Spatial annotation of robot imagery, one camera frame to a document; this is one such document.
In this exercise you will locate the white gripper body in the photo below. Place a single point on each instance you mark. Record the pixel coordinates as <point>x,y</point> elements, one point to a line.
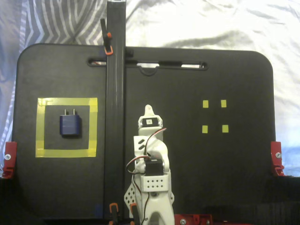
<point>150,122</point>

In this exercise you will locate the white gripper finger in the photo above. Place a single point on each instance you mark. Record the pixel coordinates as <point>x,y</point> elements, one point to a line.
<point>149,111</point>

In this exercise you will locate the blue charger block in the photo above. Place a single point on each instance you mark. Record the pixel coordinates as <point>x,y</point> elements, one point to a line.
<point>70,126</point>

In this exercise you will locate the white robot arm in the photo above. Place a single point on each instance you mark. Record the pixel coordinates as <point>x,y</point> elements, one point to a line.
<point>153,182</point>

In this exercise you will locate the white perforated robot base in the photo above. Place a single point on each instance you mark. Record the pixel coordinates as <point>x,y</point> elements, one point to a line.
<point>129,195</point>

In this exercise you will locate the long black bar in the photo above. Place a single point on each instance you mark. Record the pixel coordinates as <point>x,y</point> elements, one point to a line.
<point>114,93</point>

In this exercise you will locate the small yellow tape marker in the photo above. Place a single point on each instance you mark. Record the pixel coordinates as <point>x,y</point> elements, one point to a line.
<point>223,103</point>
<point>225,128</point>
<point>205,104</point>
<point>204,129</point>

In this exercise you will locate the small orange clamp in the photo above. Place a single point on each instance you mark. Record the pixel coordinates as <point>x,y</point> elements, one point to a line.
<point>114,207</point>
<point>133,207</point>

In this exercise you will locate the yellow tape square outline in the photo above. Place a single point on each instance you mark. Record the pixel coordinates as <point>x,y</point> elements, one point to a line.
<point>65,101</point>

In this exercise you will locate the white gray patterned bed sheet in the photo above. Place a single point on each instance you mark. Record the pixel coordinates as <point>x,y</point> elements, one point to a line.
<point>211,23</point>

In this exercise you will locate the red corner clamp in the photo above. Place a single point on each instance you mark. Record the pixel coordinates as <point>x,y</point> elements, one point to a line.
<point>276,150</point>
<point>10,150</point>

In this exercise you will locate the red base bracket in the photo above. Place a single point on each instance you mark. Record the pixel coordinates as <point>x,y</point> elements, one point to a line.
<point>192,220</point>

